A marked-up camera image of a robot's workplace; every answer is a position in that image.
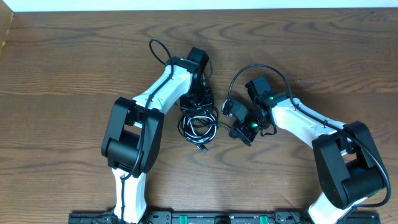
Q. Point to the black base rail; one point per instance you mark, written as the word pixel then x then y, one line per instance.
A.
pixel 166 217

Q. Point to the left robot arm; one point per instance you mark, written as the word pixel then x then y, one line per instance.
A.
pixel 132 139

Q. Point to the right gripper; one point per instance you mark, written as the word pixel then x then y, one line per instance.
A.
pixel 242 132

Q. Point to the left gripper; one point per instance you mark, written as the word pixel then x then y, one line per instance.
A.
pixel 188 107

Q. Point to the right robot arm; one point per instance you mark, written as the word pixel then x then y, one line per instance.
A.
pixel 348 163

